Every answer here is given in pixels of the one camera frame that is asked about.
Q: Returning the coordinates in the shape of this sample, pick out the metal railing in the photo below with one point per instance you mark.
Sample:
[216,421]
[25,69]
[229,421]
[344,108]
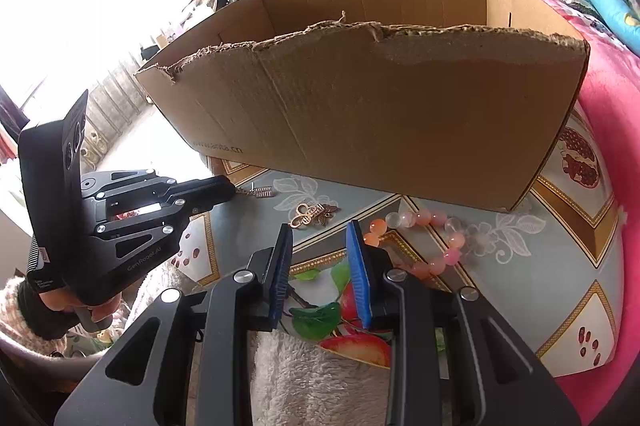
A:
[115,106]

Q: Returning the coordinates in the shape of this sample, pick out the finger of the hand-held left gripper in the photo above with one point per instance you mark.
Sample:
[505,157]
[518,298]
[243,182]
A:
[210,201]
[200,185]

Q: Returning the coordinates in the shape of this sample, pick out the brown cardboard box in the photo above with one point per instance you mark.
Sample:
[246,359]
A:
[380,116]

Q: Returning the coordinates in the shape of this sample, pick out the gold brooch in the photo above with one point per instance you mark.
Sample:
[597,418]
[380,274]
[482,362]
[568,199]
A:
[315,215]

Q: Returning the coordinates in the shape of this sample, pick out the white fleece garment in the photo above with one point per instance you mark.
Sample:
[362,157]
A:
[310,381]

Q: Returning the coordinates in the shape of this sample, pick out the person's left hand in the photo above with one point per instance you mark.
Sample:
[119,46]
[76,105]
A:
[57,301]

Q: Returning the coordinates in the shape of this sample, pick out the fruit print tablecloth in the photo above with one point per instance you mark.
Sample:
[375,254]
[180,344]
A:
[525,291]

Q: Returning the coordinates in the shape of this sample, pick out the small silver hair clip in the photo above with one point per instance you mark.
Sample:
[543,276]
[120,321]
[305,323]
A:
[257,192]

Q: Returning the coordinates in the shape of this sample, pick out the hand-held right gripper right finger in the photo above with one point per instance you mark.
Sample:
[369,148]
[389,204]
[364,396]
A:
[359,276]

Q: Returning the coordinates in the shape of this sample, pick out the pink blanket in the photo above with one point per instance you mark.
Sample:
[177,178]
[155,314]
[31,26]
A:
[615,146]

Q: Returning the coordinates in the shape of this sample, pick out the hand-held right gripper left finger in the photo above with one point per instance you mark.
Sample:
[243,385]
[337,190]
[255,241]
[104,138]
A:
[280,276]

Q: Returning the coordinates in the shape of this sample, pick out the person's left forearm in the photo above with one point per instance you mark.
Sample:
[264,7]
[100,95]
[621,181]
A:
[22,311]

